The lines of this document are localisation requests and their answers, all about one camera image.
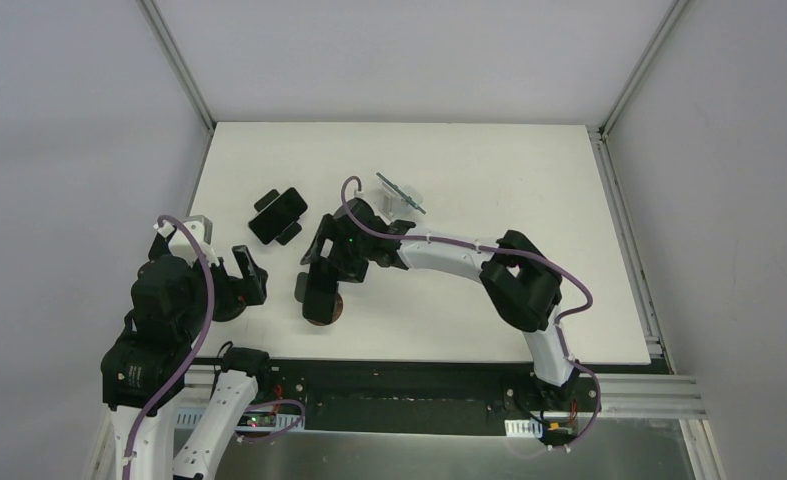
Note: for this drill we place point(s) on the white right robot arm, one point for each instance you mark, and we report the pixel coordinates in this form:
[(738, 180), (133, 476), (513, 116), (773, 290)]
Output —
[(524, 292)]

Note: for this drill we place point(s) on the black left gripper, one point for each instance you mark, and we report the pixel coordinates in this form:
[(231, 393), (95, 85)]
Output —
[(235, 285)]

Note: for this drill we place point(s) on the aluminium frame rail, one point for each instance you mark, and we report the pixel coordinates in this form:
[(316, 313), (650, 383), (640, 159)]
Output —
[(636, 396)]

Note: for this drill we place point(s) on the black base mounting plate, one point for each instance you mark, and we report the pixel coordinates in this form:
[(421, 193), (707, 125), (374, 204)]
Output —
[(424, 398)]

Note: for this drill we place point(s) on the dark phone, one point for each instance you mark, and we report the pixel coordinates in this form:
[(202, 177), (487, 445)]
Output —
[(398, 201)]

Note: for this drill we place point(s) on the black phone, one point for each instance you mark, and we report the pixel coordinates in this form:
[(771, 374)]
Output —
[(278, 215), (320, 295)]

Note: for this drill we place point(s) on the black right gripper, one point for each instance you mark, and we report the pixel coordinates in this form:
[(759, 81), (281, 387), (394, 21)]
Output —
[(323, 250)]

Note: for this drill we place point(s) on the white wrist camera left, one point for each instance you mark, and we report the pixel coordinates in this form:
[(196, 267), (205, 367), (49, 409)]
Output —
[(170, 241)]

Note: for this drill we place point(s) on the silver metal phone stand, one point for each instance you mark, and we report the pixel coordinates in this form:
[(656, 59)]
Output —
[(410, 217)]

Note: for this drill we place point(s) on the grey stand with brown base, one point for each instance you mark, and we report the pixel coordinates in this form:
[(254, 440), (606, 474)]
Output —
[(299, 292)]

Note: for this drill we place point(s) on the black round disc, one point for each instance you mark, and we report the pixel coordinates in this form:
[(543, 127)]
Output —
[(228, 312)]

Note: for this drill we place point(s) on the black folding phone stand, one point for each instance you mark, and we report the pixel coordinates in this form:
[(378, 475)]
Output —
[(280, 225)]

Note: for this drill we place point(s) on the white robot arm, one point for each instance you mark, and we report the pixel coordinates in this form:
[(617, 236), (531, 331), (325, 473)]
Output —
[(143, 376)]

